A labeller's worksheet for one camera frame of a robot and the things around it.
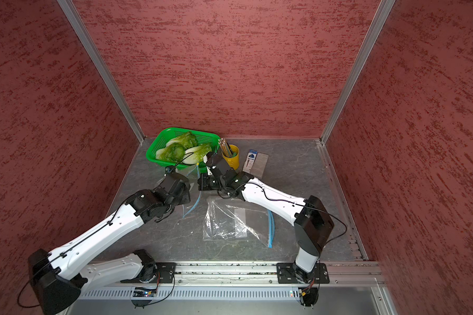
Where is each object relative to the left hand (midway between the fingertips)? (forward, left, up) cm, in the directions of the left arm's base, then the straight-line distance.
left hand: (183, 195), depth 78 cm
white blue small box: (+30, -28, -15) cm, 44 cm away
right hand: (+3, -6, +3) cm, 7 cm away
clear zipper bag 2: (-6, -19, -9) cm, 22 cm away
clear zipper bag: (+4, -4, +5) cm, 8 cm away
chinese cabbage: (+27, +11, -5) cm, 29 cm away
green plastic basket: (+42, +24, -10) cm, 49 cm away
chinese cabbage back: (+37, +7, -6) cm, 39 cm away
